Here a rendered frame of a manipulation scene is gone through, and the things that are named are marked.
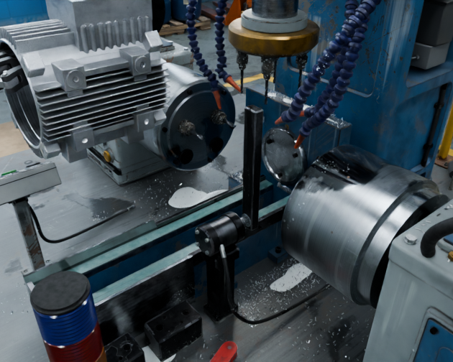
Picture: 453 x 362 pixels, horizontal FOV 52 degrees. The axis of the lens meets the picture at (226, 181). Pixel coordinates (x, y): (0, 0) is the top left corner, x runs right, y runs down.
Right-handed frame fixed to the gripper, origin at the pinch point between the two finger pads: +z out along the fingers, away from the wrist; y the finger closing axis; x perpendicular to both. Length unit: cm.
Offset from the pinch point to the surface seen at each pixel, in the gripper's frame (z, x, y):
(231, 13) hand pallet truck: 345, 158, 404
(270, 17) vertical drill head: 35.7, 4.9, -2.8
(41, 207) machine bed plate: -7, 56, 48
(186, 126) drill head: 26.3, 32.5, 18.0
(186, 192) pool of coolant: 29, 60, 28
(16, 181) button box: -13.6, 28.8, 19.8
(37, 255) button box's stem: -16, 49, 20
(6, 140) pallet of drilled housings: 16, 124, 233
